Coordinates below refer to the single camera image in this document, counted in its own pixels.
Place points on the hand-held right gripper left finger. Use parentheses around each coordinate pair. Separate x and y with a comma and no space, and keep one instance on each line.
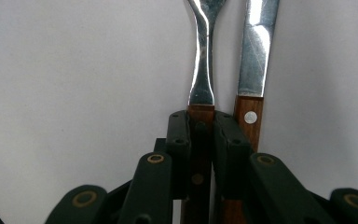
(180,146)

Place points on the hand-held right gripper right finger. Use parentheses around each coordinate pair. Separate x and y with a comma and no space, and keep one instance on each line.
(230,155)

